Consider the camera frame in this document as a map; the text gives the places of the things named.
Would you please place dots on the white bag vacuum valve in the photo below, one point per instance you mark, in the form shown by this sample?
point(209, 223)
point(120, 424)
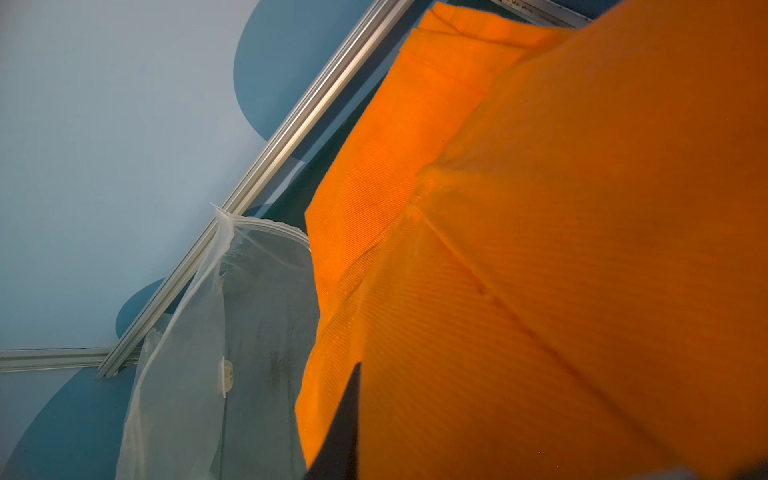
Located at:
point(225, 376)

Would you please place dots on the clear plastic vacuum bag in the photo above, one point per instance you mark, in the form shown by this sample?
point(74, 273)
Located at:
point(216, 386)

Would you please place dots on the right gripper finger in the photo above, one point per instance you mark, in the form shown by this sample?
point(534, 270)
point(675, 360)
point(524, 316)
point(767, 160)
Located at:
point(338, 456)

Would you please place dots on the aluminium frame rail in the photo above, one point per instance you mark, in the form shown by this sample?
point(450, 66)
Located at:
point(359, 45)

